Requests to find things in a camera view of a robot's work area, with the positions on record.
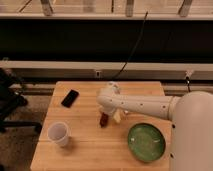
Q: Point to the black smartphone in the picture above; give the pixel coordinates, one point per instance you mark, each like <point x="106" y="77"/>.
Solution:
<point x="70" y="98"/>

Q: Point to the red pepper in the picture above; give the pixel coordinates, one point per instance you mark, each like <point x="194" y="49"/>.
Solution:
<point x="104" y="120"/>

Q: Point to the green bowl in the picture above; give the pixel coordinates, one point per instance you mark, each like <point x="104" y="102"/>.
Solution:
<point x="146" y="142"/>

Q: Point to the black office chair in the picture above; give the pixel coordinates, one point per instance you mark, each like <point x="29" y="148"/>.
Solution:
<point x="9" y="101"/>

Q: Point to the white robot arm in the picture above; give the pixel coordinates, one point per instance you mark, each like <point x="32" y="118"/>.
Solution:
<point x="191" y="116"/>

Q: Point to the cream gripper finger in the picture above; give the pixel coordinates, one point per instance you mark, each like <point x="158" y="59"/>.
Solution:
<point x="118" y="115"/>

